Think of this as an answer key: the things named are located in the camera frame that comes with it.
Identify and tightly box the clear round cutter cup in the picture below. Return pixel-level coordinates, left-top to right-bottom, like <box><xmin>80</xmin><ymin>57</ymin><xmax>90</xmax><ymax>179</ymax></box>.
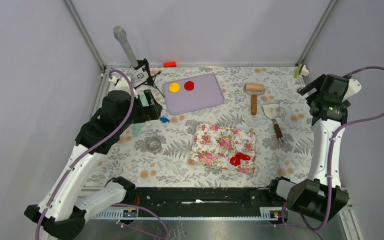
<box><xmin>146</xmin><ymin>138</ymin><xmax>163</xmax><ymax>154</ymax></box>

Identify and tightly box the red dough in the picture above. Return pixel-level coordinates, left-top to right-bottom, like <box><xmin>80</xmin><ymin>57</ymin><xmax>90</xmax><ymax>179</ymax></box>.
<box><xmin>183</xmin><ymin>81</ymin><xmax>195</xmax><ymax>91</ymax></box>

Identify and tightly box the metal dough scraper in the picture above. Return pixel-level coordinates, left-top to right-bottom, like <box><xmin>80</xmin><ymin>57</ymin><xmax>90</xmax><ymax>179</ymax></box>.
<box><xmin>262</xmin><ymin>103</ymin><xmax>285</xmax><ymax>145</ymax></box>

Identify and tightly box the wooden dough roller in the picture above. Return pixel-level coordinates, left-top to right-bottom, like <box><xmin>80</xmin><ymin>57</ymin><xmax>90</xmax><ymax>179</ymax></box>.
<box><xmin>244</xmin><ymin>83</ymin><xmax>265</xmax><ymax>116</ymax></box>

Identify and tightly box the floral tray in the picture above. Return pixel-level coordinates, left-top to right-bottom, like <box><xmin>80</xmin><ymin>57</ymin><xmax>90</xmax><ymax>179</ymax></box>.
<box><xmin>189</xmin><ymin>124</ymin><xmax>257</xmax><ymax>175</ymax></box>

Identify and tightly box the red dough ring scrap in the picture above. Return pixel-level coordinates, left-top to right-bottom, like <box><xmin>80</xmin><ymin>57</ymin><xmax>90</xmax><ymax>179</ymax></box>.
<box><xmin>229</xmin><ymin>152</ymin><xmax>251</xmax><ymax>167</ymax></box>

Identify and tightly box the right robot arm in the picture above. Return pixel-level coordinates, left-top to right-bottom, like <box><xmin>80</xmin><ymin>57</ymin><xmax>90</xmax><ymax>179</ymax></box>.
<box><xmin>266</xmin><ymin>74</ymin><xmax>362</xmax><ymax>222</ymax></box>

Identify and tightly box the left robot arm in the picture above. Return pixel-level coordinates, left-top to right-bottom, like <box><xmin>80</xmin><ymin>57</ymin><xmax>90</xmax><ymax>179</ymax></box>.
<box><xmin>24</xmin><ymin>89</ymin><xmax>162</xmax><ymax>240</ymax></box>

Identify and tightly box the yellow dough disc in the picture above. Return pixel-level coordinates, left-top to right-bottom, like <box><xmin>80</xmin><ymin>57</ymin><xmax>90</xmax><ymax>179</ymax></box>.
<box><xmin>168</xmin><ymin>82</ymin><xmax>181</xmax><ymax>93</ymax></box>

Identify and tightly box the mint green rolling pin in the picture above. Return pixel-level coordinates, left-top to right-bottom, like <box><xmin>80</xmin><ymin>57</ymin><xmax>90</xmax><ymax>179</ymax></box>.
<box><xmin>132</xmin><ymin>123</ymin><xmax>143</xmax><ymax>137</ymax></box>

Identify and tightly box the blue small object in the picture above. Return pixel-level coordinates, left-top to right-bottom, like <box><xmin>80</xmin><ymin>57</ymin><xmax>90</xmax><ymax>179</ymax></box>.
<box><xmin>159</xmin><ymin>117</ymin><xmax>170</xmax><ymax>124</ymax></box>

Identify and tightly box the white green clip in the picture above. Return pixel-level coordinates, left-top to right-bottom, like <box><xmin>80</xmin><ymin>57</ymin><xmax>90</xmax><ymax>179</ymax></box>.
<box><xmin>294</xmin><ymin>63</ymin><xmax>310</xmax><ymax>79</ymax></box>

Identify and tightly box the black mini tripod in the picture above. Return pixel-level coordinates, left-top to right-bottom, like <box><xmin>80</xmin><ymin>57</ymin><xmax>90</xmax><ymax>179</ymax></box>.
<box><xmin>133</xmin><ymin>58</ymin><xmax>165</xmax><ymax>97</ymax></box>

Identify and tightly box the floral table mat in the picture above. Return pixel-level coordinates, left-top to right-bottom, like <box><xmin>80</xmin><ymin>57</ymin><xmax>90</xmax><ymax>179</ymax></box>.
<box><xmin>85</xmin><ymin>67</ymin><xmax>314</xmax><ymax>188</ymax></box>

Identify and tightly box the orange red block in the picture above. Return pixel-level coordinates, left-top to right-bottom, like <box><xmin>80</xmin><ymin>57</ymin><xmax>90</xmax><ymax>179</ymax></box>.
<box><xmin>163</xmin><ymin>61</ymin><xmax>177</xmax><ymax>68</ymax></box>

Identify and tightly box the purple tray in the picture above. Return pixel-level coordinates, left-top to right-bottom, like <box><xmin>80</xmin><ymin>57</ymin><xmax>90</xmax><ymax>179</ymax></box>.
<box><xmin>162</xmin><ymin>73</ymin><xmax>225</xmax><ymax>115</ymax></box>

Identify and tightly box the grey microphone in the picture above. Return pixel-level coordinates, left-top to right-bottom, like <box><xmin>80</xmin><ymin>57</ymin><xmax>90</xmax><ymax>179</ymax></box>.
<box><xmin>113</xmin><ymin>25</ymin><xmax>139</xmax><ymax>68</ymax></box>

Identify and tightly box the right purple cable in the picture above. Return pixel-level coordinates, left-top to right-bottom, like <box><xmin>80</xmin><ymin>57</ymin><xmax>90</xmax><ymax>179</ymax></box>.
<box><xmin>280</xmin><ymin>66</ymin><xmax>384</xmax><ymax>240</ymax></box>

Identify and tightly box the purple cable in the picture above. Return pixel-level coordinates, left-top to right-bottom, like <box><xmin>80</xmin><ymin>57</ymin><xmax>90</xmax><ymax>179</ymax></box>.
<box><xmin>280</xmin><ymin>66</ymin><xmax>384</xmax><ymax>240</ymax></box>
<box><xmin>34</xmin><ymin>68</ymin><xmax>170</xmax><ymax>240</ymax></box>

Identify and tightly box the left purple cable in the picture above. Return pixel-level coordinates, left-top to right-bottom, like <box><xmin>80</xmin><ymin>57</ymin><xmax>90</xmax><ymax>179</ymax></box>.
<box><xmin>34</xmin><ymin>68</ymin><xmax>170</xmax><ymax>240</ymax></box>

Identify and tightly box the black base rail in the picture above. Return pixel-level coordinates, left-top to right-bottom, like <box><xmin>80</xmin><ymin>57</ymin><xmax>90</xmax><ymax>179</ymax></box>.
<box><xmin>121</xmin><ymin>187</ymin><xmax>285</xmax><ymax>218</ymax></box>

